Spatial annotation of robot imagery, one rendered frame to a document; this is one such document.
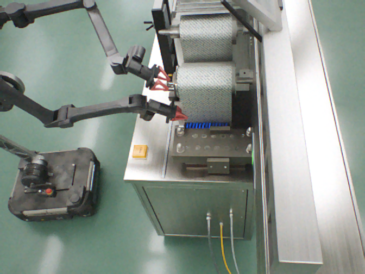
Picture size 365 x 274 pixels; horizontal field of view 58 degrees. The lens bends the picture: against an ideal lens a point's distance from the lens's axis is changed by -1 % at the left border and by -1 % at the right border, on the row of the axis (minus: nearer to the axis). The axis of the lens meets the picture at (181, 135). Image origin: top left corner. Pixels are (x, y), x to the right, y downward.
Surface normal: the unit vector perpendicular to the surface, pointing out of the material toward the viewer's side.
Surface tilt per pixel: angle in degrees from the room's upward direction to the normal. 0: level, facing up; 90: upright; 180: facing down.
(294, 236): 0
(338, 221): 0
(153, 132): 0
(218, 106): 90
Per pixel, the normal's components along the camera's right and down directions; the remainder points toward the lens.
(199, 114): -0.10, 0.80
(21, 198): -0.12, -0.59
